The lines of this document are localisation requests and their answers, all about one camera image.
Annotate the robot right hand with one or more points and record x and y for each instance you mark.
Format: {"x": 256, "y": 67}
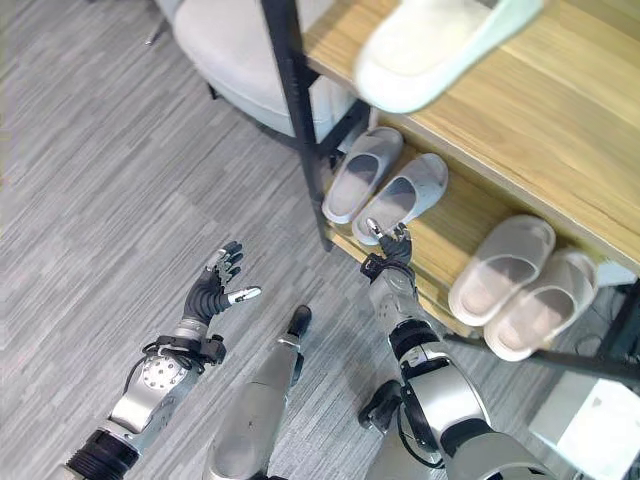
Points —
{"x": 397, "y": 246}

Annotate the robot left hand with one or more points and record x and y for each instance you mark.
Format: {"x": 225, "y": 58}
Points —
{"x": 202, "y": 299}

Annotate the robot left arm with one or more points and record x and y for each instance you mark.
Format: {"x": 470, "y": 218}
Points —
{"x": 145, "y": 390}

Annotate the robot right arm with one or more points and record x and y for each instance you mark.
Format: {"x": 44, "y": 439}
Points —
{"x": 435, "y": 395}

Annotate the grey slipper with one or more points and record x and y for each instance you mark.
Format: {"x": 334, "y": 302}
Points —
{"x": 361, "y": 172}
{"x": 400, "y": 197}

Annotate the beige slipper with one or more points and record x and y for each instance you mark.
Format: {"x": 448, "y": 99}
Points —
{"x": 500, "y": 267}
{"x": 542, "y": 305}

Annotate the robot left leg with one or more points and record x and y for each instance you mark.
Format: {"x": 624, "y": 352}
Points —
{"x": 260, "y": 400}

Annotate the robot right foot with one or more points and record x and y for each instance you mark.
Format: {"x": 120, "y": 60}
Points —
{"x": 382, "y": 402}

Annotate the pale green slipper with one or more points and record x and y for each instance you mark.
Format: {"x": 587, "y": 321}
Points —
{"x": 440, "y": 50}

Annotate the light grey armchair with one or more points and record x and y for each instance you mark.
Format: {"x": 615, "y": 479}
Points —
{"x": 235, "y": 60}

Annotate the white box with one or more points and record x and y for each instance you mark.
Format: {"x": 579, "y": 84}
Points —
{"x": 590, "y": 420}

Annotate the wooden shoe rack black frame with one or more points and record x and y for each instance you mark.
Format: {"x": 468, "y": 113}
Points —
{"x": 525, "y": 100}

